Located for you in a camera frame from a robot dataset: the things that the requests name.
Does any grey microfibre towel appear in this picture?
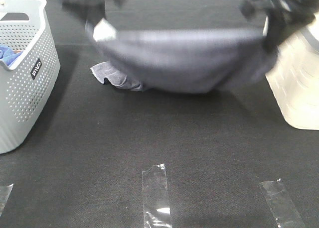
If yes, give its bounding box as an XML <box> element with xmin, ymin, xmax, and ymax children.
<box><xmin>85</xmin><ymin>19</ymin><xmax>278</xmax><ymax>94</ymax></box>

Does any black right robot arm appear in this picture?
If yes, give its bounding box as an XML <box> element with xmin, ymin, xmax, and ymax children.
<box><xmin>240</xmin><ymin>0</ymin><xmax>319</xmax><ymax>51</ymax></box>

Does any blue towel in basket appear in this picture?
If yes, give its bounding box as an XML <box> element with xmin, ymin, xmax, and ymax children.
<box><xmin>0</xmin><ymin>44</ymin><xmax>23</xmax><ymax>70</ymax></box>

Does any black felt table mat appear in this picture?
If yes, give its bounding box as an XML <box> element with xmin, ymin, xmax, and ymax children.
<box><xmin>0</xmin><ymin>0</ymin><xmax>319</xmax><ymax>228</ymax></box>

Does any middle clear tape strip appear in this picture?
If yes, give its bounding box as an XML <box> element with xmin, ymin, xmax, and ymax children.
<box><xmin>142</xmin><ymin>164</ymin><xmax>172</xmax><ymax>228</ymax></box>

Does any clear tape strip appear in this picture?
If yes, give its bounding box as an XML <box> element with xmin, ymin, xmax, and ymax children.
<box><xmin>142</xmin><ymin>164</ymin><xmax>172</xmax><ymax>228</ymax></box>
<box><xmin>0</xmin><ymin>184</ymin><xmax>14</xmax><ymax>216</ymax></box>
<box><xmin>259</xmin><ymin>178</ymin><xmax>306</xmax><ymax>228</ymax></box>

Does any grey perforated laundry basket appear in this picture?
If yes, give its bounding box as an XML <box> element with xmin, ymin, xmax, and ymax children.
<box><xmin>0</xmin><ymin>0</ymin><xmax>60</xmax><ymax>153</ymax></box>

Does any cream white plastic basket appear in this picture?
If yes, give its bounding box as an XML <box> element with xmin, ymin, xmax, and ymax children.
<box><xmin>266</xmin><ymin>13</ymin><xmax>319</xmax><ymax>130</ymax></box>

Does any right clear tape strip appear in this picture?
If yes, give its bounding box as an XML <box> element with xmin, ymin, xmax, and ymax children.
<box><xmin>259</xmin><ymin>178</ymin><xmax>306</xmax><ymax>228</ymax></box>

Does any left clear tape strip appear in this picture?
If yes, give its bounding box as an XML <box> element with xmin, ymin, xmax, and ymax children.
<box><xmin>0</xmin><ymin>184</ymin><xmax>14</xmax><ymax>216</ymax></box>

